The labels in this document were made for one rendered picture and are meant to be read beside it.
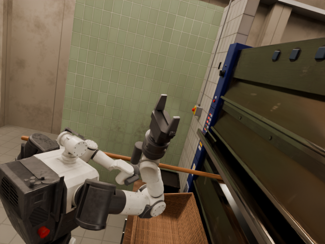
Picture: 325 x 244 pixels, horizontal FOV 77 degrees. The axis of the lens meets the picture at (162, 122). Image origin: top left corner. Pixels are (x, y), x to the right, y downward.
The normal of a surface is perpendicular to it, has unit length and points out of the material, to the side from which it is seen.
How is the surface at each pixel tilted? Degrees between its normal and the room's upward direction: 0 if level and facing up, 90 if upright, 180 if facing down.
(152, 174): 113
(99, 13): 90
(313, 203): 70
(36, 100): 90
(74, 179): 41
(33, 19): 90
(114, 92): 90
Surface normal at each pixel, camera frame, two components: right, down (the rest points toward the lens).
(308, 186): -0.83, -0.53
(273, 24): 0.04, 0.29
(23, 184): 0.27, -0.94
